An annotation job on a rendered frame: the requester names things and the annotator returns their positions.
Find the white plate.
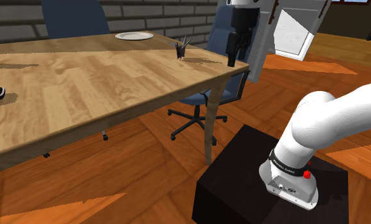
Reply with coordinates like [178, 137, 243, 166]
[115, 31, 155, 41]

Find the black robot stand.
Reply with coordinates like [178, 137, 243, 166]
[191, 123, 351, 224]

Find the wooden table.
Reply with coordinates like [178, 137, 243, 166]
[0, 31, 251, 178]

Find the black paper crane figure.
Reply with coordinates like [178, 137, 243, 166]
[167, 34, 193, 60]

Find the blue office chair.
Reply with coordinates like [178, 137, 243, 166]
[167, 4, 251, 146]
[41, 0, 111, 158]

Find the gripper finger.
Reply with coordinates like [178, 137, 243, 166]
[238, 29, 254, 52]
[225, 31, 240, 67]

